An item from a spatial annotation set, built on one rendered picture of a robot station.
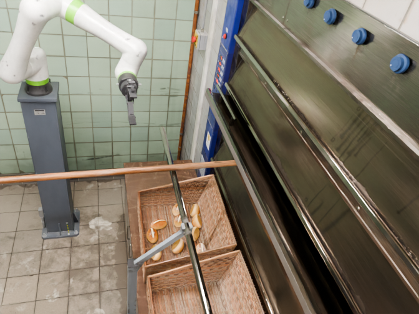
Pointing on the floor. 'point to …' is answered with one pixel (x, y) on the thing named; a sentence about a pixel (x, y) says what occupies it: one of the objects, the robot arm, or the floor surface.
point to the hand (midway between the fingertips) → (133, 109)
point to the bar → (134, 264)
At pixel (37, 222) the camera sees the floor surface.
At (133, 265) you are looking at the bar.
